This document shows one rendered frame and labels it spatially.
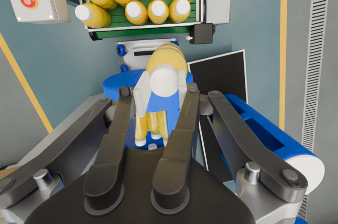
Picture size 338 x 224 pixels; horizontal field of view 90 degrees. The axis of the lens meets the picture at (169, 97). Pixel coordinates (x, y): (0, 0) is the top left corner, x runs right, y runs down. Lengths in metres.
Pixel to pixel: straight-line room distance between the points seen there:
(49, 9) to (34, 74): 1.44
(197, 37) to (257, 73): 1.37
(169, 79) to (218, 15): 0.63
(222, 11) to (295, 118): 1.85
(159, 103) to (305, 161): 0.81
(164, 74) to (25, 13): 0.50
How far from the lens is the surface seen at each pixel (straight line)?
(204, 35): 0.66
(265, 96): 2.10
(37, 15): 0.63
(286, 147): 1.06
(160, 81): 0.22
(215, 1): 0.82
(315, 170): 1.15
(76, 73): 1.83
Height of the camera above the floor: 1.63
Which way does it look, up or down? 69 degrees down
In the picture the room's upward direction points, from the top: 168 degrees clockwise
